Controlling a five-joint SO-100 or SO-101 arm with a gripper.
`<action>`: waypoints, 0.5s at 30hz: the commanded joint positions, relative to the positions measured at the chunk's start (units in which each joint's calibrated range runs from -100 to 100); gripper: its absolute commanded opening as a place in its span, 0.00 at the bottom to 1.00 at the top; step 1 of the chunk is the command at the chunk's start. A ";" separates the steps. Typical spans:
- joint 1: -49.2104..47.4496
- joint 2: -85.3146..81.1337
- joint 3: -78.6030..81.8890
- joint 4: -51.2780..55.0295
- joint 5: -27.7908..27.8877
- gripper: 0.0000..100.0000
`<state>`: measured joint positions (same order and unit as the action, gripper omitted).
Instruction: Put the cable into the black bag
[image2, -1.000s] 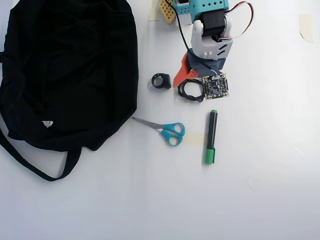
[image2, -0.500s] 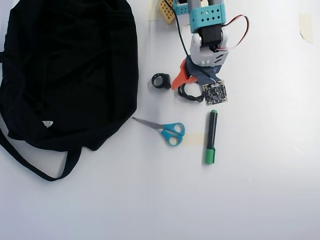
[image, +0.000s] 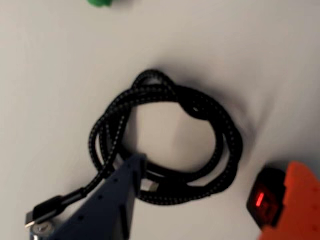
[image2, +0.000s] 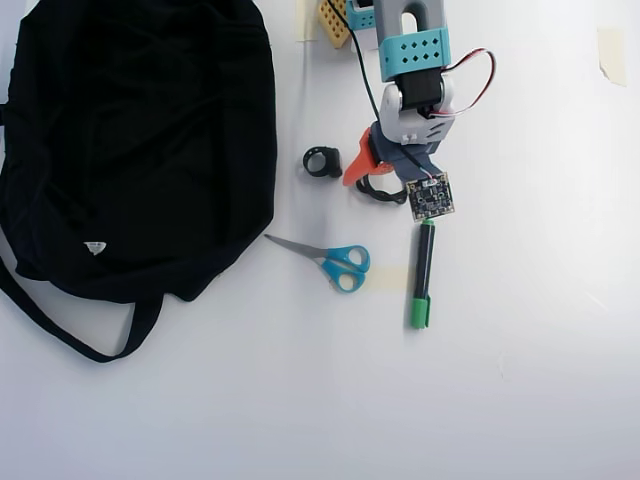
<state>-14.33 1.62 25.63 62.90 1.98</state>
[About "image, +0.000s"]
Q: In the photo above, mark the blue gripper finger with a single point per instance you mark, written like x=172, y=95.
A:
x=105, y=212

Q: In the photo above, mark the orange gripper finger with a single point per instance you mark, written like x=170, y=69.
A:
x=302, y=200

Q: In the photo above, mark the black bike light red lens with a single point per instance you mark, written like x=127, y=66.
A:
x=260, y=197

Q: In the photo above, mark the black AA battery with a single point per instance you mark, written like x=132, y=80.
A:
x=42, y=228

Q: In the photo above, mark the black marker green cap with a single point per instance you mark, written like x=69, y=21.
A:
x=100, y=2

